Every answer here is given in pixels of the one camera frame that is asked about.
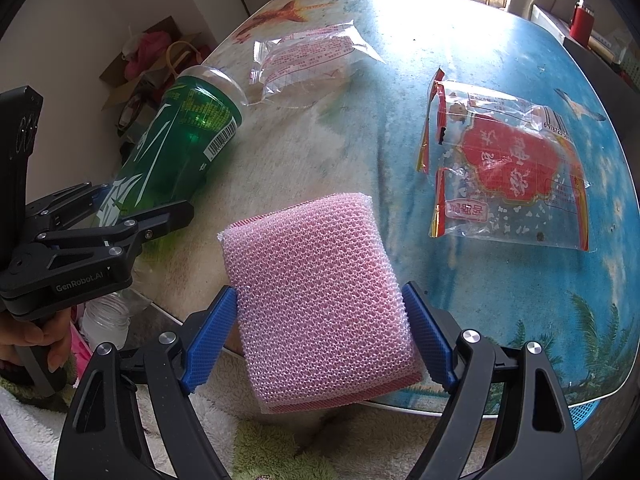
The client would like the green and white rug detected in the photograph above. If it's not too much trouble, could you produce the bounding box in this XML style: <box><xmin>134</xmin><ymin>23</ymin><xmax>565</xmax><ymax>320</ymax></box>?
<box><xmin>0</xmin><ymin>375</ymin><xmax>491</xmax><ymax>480</ymax></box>

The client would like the brown cardboard box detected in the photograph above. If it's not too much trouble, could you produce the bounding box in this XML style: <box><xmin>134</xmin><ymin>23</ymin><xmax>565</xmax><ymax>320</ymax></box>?
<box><xmin>99</xmin><ymin>15</ymin><xmax>216</xmax><ymax>136</ymax></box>

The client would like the blue plastic basket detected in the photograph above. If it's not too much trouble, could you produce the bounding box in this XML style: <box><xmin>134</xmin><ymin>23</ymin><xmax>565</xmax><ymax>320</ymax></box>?
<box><xmin>565</xmin><ymin>400</ymin><xmax>603</xmax><ymax>432</ymax></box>

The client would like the clear packet with red text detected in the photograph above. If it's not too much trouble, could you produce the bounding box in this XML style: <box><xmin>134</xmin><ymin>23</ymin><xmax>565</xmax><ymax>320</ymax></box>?
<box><xmin>248</xmin><ymin>20</ymin><xmax>386</xmax><ymax>107</ymax></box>

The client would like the pink mesh sponge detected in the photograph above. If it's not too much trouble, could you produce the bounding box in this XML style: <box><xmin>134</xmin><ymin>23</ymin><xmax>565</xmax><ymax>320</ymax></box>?
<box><xmin>217</xmin><ymin>191</ymin><xmax>426</xmax><ymax>415</ymax></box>

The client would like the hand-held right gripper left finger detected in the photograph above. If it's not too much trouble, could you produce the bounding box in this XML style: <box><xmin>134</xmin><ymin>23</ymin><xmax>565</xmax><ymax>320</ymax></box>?
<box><xmin>52</xmin><ymin>285</ymin><xmax>239</xmax><ymax>480</ymax></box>

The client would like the person's left hand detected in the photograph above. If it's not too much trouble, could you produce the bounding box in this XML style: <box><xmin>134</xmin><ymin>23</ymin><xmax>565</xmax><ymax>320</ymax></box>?
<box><xmin>0</xmin><ymin>307</ymin><xmax>74</xmax><ymax>376</ymax></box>

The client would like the red thermos flask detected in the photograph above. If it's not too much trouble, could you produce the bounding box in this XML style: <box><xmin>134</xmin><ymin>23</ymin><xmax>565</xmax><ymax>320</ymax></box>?
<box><xmin>570</xmin><ymin>0</ymin><xmax>596</xmax><ymax>46</ymax></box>

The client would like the grey cabinet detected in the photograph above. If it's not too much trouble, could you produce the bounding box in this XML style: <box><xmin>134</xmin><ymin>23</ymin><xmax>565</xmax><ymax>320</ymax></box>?
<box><xmin>530</xmin><ymin>4</ymin><xmax>640</xmax><ymax>126</ymax></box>

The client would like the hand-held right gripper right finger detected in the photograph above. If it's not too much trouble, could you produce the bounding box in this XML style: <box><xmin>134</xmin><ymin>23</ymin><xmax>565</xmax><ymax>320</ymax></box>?
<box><xmin>401</xmin><ymin>281</ymin><xmax>585</xmax><ymax>480</ymax></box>

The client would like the green plastic bottle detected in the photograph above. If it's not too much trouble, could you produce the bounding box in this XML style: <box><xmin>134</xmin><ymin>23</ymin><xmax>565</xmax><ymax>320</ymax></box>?
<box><xmin>92</xmin><ymin>65</ymin><xmax>247</xmax><ymax>256</ymax></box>

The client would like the clear packet with red print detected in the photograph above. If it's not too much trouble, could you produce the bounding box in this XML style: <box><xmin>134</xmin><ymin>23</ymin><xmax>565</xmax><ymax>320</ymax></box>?
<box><xmin>415</xmin><ymin>67</ymin><xmax>592</xmax><ymax>253</ymax></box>

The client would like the pink plastic bag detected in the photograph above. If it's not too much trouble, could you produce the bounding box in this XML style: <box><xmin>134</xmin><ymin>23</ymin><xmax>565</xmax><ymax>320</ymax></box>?
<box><xmin>124</xmin><ymin>31</ymin><xmax>173</xmax><ymax>81</ymax></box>

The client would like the clear plastic jar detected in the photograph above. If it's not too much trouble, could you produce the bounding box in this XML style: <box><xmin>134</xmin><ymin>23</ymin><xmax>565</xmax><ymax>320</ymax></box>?
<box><xmin>82</xmin><ymin>290</ymin><xmax>151</xmax><ymax>352</ymax></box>

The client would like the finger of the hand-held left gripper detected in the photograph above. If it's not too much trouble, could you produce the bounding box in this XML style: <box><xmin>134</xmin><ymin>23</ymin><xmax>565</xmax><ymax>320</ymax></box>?
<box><xmin>42</xmin><ymin>200</ymin><xmax>195</xmax><ymax>261</ymax></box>
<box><xmin>26</xmin><ymin>182</ymin><xmax>111</xmax><ymax>233</ymax></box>

